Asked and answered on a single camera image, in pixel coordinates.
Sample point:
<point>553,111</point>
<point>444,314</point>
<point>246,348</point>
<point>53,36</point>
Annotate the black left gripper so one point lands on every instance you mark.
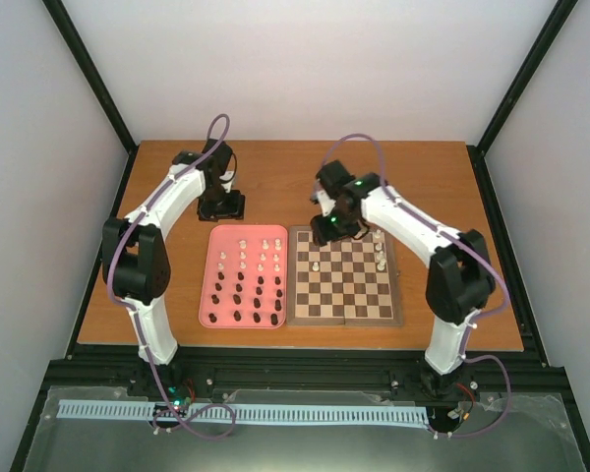
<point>234,212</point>

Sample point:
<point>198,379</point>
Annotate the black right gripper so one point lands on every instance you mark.
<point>324,235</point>

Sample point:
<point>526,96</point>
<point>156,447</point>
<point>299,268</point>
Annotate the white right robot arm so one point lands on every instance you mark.
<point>460,279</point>

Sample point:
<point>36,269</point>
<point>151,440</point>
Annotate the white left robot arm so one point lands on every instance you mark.
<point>135,264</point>

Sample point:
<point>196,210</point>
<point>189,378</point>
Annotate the left controller circuit board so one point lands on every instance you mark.
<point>182,395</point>

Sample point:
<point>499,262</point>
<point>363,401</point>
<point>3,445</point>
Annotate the controller circuit board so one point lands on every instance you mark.
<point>182,395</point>
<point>464,407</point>

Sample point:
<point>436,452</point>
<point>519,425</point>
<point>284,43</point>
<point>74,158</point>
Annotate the right controller circuit board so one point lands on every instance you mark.
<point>464,407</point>

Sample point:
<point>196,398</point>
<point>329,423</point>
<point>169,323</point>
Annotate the wooden chessboard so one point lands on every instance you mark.
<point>348,289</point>

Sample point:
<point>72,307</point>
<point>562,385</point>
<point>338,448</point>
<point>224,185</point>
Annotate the pink plastic tray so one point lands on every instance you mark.
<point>263,299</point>

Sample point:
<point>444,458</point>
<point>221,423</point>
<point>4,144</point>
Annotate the light blue cable duct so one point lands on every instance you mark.
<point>248,414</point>

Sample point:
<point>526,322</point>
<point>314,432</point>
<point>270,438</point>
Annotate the black aluminium frame rail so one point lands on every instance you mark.
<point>217,369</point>

